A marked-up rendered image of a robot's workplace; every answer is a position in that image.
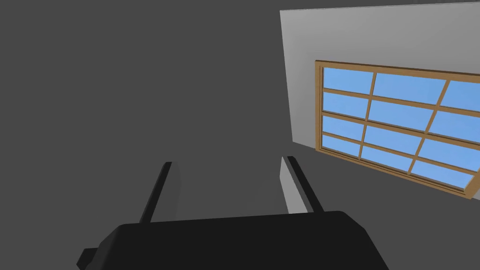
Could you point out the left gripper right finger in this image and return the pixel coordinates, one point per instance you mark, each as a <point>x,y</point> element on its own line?
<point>298,189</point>

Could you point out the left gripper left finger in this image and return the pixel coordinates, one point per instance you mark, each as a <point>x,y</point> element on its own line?
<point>162,195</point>

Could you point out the wooden framed window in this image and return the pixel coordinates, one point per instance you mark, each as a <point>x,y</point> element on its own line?
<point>393,123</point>

